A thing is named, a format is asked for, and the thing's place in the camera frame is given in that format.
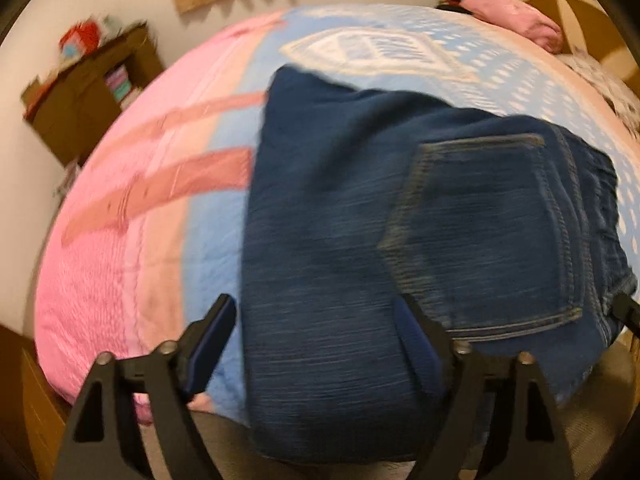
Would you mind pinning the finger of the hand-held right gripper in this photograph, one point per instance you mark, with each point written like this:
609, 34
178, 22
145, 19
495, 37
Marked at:
627, 312

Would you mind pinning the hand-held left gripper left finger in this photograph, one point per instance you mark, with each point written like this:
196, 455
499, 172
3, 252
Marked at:
210, 350

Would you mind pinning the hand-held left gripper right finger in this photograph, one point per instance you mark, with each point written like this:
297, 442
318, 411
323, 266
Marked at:
415, 340

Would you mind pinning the dark blue denim pants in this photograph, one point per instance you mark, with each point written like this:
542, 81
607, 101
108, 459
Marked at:
360, 240

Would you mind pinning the pink and blue printed blanket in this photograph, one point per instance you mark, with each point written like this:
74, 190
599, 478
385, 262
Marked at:
150, 240

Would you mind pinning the brown wooden cabinet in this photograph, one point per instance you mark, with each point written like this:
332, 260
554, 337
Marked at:
30, 410

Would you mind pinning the white lace cloth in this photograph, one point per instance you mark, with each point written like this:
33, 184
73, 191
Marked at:
605, 85

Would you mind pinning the brown wooden desk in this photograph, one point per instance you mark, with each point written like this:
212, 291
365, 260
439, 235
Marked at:
85, 100

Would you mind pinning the stack of colourful folded cloths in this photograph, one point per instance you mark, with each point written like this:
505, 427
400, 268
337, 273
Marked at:
121, 82

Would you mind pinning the round cream wooden headboard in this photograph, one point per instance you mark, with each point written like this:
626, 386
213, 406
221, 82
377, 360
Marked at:
585, 5

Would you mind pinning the pink pillow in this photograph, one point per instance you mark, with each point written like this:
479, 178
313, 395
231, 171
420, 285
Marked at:
520, 17

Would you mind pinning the red and white packet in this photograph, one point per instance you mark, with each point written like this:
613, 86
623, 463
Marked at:
82, 35

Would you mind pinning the dark red-black object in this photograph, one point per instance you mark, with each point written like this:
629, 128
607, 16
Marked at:
452, 1

